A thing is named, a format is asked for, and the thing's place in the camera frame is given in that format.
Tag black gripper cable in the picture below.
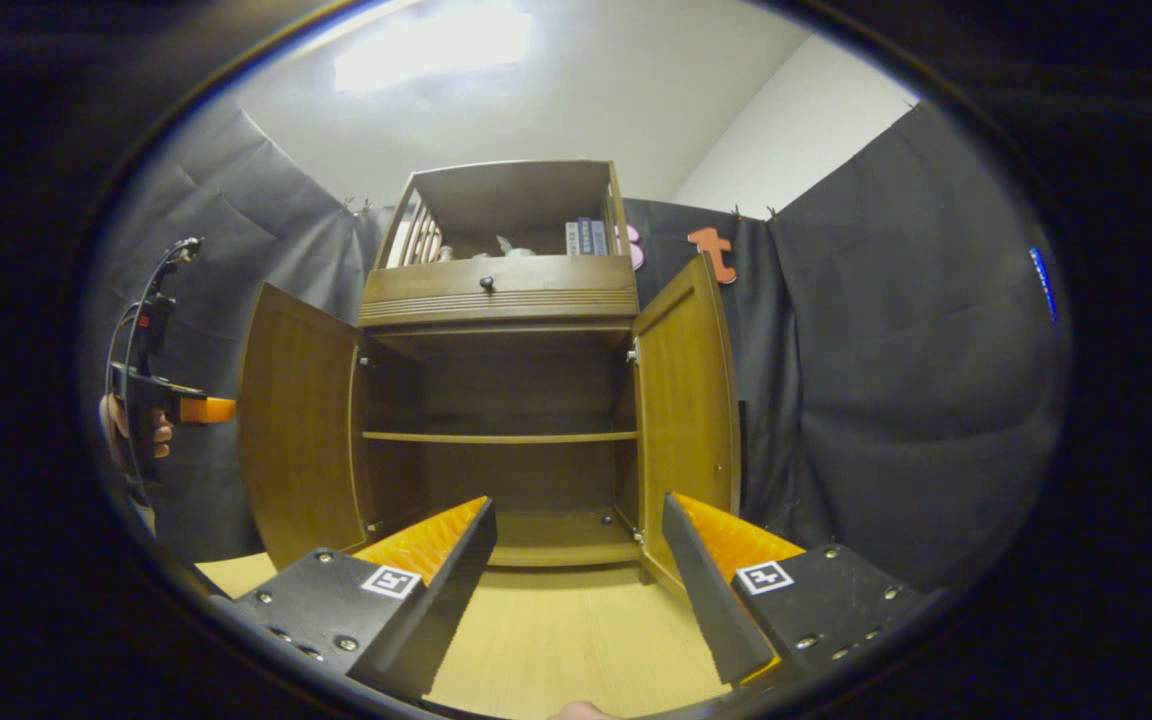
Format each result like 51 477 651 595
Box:
106 240 197 481

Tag wooden double-door shoe cabinet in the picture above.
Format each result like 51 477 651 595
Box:
236 160 745 601

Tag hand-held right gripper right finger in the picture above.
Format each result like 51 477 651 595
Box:
663 492 927 693

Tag wooden cabinet drawer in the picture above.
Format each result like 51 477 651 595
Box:
361 255 639 326

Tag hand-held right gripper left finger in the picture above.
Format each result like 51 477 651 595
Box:
226 497 499 703

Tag wooden cabinet door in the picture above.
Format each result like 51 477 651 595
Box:
633 254 743 601
236 283 369 571

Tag black backdrop cloth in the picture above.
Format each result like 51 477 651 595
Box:
86 100 1067 591

